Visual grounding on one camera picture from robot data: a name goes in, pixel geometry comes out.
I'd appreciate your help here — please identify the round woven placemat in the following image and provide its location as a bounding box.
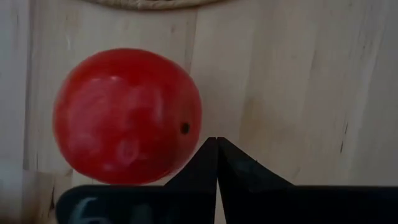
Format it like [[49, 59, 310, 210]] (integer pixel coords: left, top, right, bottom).
[[83, 0, 224, 11]]

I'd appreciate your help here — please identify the shiny red smooth fruit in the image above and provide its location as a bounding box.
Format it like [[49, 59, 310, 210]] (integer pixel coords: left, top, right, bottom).
[[52, 47, 203, 186]]

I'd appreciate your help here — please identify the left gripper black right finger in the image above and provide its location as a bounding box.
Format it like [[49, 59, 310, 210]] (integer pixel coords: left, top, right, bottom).
[[216, 136, 398, 224]]

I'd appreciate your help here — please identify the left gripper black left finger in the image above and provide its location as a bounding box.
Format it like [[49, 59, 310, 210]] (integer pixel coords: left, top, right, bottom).
[[55, 136, 218, 224]]

